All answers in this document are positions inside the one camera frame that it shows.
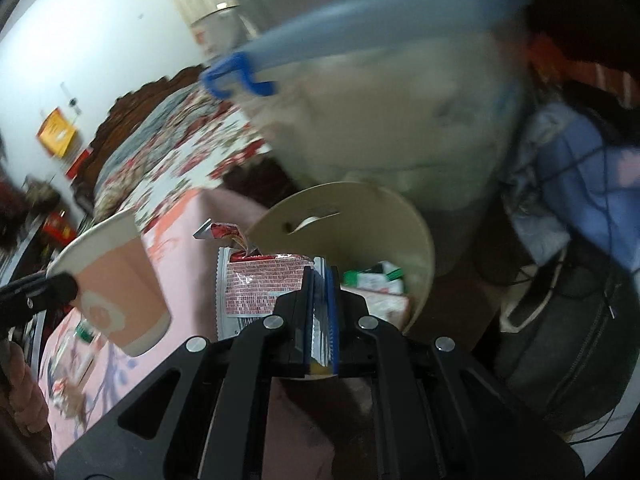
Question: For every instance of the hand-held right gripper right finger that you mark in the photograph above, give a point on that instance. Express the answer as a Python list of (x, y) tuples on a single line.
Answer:
[(332, 320)]

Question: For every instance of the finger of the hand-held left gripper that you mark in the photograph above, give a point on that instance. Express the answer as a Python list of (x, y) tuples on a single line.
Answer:
[(50, 290)]

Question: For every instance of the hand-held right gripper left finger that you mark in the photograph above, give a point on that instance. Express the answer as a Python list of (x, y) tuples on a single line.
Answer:
[(300, 330)]

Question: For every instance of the clear bottle green label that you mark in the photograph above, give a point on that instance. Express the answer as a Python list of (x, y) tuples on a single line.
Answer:
[(86, 332)]

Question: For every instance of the red snack packet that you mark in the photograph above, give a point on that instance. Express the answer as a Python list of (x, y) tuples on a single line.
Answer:
[(260, 285)]

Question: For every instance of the green white small carton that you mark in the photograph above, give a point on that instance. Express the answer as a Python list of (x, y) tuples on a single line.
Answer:
[(375, 275)]

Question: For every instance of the pink white paper cup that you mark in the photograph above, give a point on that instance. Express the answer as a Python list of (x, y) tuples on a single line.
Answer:
[(115, 300)]

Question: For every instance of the beige trash bin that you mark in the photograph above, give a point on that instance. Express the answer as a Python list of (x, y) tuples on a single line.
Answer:
[(360, 220)]

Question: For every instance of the person's left hand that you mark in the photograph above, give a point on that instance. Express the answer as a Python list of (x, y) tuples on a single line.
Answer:
[(27, 390)]

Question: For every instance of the red gift box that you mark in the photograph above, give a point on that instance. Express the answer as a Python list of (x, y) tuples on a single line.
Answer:
[(60, 227)]

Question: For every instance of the red floral bed sheet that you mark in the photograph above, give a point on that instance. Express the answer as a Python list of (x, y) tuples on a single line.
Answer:
[(200, 170)]

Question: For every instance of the hanging keys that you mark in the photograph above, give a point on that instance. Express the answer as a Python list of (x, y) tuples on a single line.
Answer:
[(74, 102)]

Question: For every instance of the patchwork quilt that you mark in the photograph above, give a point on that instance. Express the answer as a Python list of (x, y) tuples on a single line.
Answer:
[(160, 130)]

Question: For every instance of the carved wooden headboard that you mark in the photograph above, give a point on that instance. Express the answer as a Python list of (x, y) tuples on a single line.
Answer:
[(135, 100)]

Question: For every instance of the clear storage box blue lid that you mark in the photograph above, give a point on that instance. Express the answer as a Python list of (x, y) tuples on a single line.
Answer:
[(400, 110)]

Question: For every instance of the black bag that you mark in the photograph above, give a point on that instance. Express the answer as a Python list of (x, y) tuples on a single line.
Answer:
[(560, 350)]

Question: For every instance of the white mug red star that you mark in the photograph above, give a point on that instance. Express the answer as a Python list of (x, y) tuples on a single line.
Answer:
[(220, 30)]

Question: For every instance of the red striped cloth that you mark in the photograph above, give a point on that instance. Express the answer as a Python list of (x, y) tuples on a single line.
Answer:
[(600, 80)]

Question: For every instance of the red yellow wall calendar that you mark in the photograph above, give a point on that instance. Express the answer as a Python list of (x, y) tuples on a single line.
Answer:
[(57, 132)]

